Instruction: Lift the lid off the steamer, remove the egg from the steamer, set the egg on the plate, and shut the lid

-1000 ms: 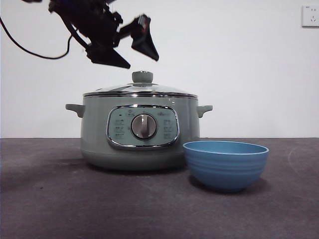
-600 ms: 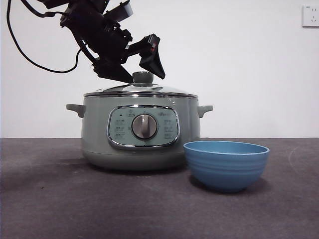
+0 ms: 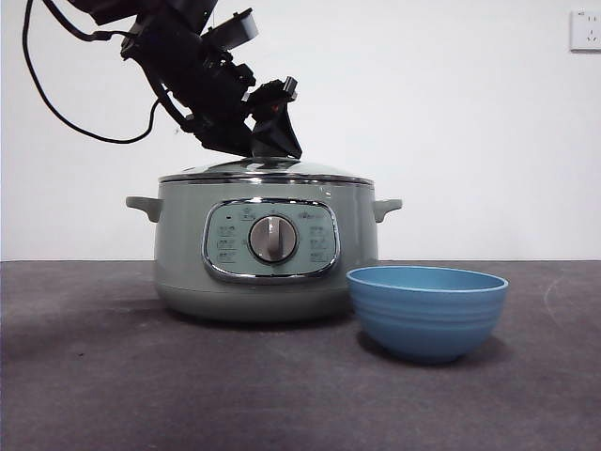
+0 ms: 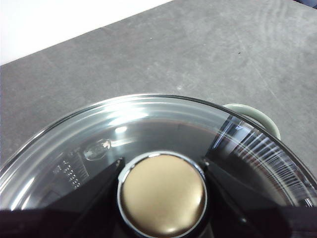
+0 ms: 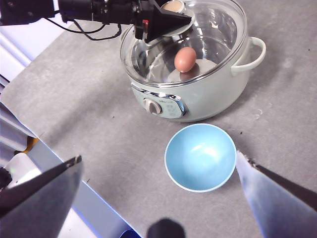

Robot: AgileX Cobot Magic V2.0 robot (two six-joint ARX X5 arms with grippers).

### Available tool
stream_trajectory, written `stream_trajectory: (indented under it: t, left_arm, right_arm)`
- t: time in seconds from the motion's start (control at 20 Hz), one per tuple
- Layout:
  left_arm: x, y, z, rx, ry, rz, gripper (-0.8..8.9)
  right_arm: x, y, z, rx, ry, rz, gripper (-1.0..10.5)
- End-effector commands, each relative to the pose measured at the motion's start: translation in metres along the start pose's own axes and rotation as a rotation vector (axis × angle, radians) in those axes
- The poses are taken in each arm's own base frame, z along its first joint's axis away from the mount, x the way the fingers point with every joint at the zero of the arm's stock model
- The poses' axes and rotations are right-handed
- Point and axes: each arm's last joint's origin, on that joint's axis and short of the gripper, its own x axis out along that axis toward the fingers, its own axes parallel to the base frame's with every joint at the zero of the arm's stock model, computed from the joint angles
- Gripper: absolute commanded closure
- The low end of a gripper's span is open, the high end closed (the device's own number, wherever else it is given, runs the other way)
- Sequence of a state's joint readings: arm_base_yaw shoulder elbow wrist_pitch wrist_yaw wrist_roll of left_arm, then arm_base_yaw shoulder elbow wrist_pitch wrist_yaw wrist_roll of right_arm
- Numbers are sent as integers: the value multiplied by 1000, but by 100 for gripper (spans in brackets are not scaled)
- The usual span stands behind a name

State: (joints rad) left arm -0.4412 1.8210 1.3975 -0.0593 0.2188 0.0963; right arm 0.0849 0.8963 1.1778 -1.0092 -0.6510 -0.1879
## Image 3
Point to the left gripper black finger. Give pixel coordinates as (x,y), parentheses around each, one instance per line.
(220,136)
(274,136)

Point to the glass lid with green knob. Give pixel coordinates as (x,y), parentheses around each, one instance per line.
(324,170)

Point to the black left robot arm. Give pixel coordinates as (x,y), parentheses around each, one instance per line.
(178,56)

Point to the pale green electric steamer pot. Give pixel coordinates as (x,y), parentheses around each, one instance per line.
(188,291)

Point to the blue ribbed bowl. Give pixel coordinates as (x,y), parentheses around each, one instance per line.
(429,324)

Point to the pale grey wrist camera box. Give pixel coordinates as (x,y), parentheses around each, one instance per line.
(241,28)

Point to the white wall socket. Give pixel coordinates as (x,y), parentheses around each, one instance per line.
(587,31)

